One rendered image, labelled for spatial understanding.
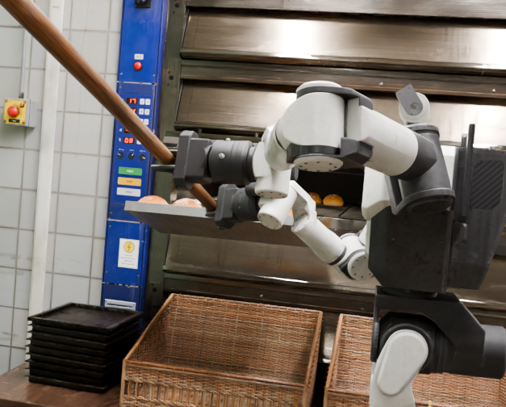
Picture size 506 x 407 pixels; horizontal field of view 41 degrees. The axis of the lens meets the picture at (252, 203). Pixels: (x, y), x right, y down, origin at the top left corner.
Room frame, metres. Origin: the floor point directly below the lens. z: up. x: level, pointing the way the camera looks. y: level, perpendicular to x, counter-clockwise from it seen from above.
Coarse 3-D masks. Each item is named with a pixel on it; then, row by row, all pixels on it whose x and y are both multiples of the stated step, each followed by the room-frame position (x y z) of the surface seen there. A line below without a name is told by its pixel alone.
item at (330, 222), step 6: (318, 216) 2.38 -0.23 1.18; (324, 216) 2.38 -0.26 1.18; (330, 216) 2.41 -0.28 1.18; (324, 222) 2.38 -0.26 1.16; (330, 222) 2.37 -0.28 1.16; (336, 222) 2.37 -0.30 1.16; (342, 222) 2.37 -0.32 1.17; (348, 222) 2.36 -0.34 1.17; (354, 222) 2.36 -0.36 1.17; (360, 222) 2.35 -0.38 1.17; (330, 228) 2.37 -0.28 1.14; (336, 228) 2.37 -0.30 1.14; (342, 228) 2.37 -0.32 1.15; (348, 228) 2.36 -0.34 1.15; (354, 228) 2.36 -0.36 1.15; (360, 228) 2.35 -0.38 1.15; (504, 234) 2.27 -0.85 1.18; (504, 240) 2.27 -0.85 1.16
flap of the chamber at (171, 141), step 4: (164, 136) 2.34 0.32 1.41; (168, 136) 2.33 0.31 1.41; (172, 136) 2.33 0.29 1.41; (164, 140) 2.34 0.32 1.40; (168, 140) 2.33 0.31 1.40; (172, 140) 2.33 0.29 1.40; (176, 140) 2.33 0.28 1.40; (212, 140) 2.31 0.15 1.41; (216, 140) 2.31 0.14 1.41; (168, 144) 2.35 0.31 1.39; (172, 144) 2.34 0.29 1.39; (176, 144) 2.33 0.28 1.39; (256, 144) 2.28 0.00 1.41; (356, 168) 2.40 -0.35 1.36; (360, 168) 2.39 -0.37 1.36; (364, 168) 2.38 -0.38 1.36
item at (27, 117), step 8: (8, 104) 2.53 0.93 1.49; (16, 104) 2.52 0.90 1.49; (24, 104) 2.52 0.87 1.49; (32, 104) 2.55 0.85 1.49; (24, 112) 2.52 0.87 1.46; (32, 112) 2.55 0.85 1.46; (8, 120) 2.53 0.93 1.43; (16, 120) 2.52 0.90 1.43; (24, 120) 2.51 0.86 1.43; (32, 120) 2.56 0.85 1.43
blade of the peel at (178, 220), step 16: (128, 208) 1.93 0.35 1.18; (144, 208) 1.93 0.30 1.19; (160, 208) 1.92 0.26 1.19; (176, 208) 1.91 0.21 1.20; (192, 208) 1.91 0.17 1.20; (160, 224) 2.11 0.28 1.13; (176, 224) 2.07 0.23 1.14; (192, 224) 2.04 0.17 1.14; (208, 224) 2.00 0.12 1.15; (240, 224) 1.94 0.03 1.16; (256, 224) 1.90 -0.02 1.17; (288, 224) 1.85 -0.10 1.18; (240, 240) 2.21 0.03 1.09; (256, 240) 2.17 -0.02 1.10; (272, 240) 2.13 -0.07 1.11; (288, 240) 2.09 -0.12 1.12
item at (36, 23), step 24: (0, 0) 0.76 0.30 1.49; (24, 0) 0.79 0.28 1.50; (24, 24) 0.82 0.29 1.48; (48, 24) 0.84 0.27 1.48; (48, 48) 0.88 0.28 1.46; (72, 48) 0.91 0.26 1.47; (72, 72) 0.95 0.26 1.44; (96, 72) 0.99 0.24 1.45; (96, 96) 1.03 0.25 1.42; (120, 120) 1.13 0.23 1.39; (144, 144) 1.25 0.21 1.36; (192, 192) 1.61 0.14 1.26
